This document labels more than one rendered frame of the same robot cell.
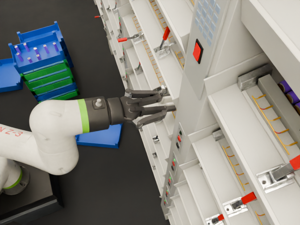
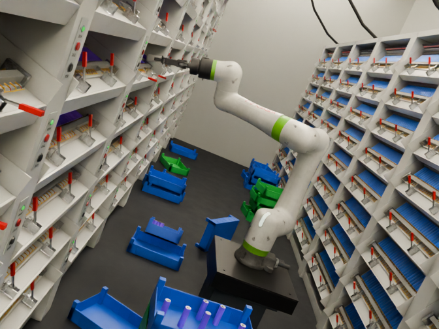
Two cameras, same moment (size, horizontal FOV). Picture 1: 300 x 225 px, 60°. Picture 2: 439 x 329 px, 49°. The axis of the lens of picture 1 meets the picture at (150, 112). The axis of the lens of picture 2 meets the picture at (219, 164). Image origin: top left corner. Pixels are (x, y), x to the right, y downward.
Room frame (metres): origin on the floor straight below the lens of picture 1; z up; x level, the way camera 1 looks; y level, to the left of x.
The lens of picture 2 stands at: (2.42, 0.89, 1.14)
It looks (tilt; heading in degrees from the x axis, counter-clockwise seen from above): 12 degrees down; 194
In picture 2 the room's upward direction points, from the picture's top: 23 degrees clockwise
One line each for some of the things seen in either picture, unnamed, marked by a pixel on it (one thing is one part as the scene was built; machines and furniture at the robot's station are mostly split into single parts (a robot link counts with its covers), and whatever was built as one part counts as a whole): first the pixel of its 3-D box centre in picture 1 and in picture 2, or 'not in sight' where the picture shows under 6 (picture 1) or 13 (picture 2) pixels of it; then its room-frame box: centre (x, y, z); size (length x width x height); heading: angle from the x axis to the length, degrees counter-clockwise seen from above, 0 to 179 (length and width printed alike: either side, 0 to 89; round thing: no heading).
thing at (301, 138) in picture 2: not in sight; (296, 136); (0.38, 0.65, 0.95); 0.18 x 0.13 x 0.12; 75
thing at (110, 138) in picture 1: (99, 131); (115, 321); (0.82, 0.36, 0.04); 0.30 x 0.20 x 0.08; 84
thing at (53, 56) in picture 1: (37, 51); (203, 321); (1.19, 0.72, 0.44); 0.30 x 0.20 x 0.08; 114
